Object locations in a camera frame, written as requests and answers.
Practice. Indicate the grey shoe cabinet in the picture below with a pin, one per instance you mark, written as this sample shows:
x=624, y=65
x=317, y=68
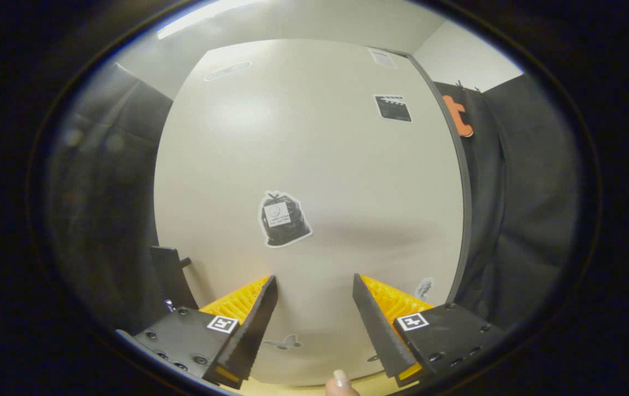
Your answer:
x=467, y=192

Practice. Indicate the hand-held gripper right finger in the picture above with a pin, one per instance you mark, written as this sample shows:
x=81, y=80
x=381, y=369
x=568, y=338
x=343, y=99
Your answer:
x=375, y=330

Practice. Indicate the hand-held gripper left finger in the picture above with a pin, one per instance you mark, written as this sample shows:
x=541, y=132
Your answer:
x=254, y=330

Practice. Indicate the white shoe cabinet door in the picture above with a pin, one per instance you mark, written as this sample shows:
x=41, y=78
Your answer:
x=320, y=154

